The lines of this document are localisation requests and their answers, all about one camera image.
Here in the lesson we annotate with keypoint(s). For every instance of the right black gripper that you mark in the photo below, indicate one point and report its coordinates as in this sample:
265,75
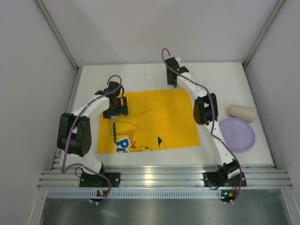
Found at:
172,79

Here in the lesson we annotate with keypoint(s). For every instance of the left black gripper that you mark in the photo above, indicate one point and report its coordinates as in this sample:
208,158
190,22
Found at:
116,112

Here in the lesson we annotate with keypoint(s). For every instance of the fork with teal handle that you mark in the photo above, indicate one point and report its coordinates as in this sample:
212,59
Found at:
114,129

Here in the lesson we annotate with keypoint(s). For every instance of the yellow printed cloth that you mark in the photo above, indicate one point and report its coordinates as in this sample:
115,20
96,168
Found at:
157,120

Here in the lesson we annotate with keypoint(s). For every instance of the beige paper cup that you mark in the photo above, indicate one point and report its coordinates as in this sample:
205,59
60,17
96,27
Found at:
245,113

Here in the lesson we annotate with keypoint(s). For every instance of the lilac plate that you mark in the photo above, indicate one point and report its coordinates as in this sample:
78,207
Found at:
238,134

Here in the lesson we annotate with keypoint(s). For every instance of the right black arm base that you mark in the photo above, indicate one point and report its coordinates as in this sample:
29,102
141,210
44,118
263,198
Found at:
212,180

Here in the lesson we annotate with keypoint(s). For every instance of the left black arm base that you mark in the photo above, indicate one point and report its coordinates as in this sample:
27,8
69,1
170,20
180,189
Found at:
94,181

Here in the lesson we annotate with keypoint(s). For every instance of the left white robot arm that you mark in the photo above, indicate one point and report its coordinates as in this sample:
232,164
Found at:
75,134

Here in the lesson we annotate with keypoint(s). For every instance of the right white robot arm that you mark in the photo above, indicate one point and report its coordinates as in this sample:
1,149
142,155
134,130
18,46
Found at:
205,114

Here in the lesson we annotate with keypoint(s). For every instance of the perforated cable tray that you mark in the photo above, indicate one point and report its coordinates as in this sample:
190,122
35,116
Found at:
141,194

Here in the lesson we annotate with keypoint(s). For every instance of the aluminium mounting rail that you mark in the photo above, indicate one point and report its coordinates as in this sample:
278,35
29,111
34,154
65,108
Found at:
169,177

